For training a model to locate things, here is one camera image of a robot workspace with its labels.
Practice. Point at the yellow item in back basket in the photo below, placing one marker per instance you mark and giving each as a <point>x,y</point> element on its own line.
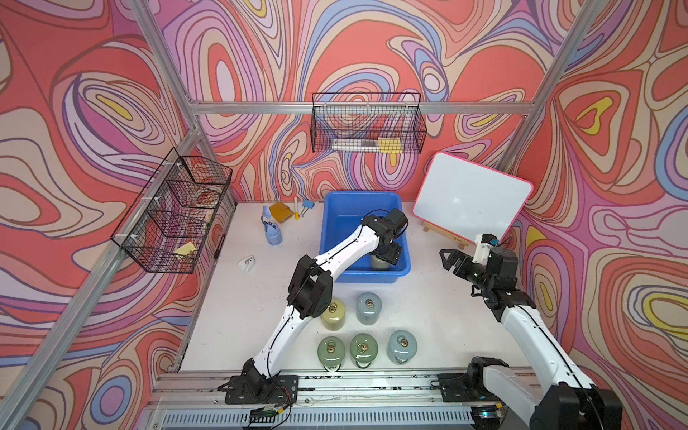
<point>390,145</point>

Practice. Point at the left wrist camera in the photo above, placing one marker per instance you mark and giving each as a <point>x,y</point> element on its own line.
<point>397,222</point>

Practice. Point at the black wire basket left wall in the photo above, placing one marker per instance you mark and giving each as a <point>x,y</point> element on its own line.
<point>178,204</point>

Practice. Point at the black wire basket wall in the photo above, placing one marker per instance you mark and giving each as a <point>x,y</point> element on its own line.
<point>367,115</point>
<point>178,204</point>

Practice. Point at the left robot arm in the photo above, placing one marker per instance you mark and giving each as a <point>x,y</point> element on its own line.
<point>310,293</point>

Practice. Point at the black wire basket back wall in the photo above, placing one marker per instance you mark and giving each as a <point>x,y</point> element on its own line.
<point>367,115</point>

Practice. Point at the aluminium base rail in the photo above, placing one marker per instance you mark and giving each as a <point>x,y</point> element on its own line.
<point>349,399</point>

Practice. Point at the blue plastic basket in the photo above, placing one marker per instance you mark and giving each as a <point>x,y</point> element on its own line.
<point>352,243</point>

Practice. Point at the wooden easel stand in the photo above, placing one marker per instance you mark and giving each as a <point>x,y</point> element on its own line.
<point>462,242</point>

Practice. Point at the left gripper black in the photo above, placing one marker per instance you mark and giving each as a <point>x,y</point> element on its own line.
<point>392,253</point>

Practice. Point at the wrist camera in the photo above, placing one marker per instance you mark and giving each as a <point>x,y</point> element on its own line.
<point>484,245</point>
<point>397,222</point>

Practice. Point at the yellow sponge in left basket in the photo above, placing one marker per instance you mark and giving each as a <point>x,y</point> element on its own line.
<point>189,249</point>

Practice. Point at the blue binder clip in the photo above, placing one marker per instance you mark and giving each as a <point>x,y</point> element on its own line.
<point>306,206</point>

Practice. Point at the yellow leather wallet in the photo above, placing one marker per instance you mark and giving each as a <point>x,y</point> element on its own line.
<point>281,212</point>

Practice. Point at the white plastic clip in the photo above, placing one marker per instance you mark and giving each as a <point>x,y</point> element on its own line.
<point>247,264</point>

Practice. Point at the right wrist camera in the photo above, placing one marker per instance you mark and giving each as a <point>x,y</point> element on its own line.
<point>484,245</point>

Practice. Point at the white board pink frame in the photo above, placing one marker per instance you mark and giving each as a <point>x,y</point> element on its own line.
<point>468,200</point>

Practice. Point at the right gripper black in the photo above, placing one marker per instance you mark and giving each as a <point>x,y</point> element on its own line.
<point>453,259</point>

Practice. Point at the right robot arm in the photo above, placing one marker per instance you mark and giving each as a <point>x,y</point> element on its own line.
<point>567,398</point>

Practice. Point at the white tube in back basket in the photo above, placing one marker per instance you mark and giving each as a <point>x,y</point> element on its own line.
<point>354,145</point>

